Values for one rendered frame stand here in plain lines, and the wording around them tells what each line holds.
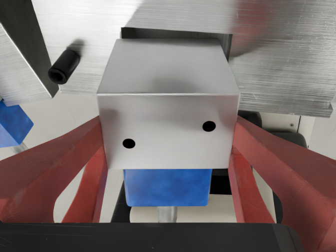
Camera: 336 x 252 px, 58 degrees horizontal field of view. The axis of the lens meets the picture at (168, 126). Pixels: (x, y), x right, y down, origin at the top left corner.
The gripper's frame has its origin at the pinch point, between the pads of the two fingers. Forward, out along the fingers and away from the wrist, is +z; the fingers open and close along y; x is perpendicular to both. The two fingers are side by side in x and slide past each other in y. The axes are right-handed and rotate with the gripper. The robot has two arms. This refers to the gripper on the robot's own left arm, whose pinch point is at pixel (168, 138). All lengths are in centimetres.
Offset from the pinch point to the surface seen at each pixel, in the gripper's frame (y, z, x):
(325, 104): -8.2, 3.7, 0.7
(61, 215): 79, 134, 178
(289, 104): -6.5, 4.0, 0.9
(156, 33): 0.7, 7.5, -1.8
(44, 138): 67, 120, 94
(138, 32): 1.7, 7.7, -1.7
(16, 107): 13.0, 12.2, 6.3
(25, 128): 12.6, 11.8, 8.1
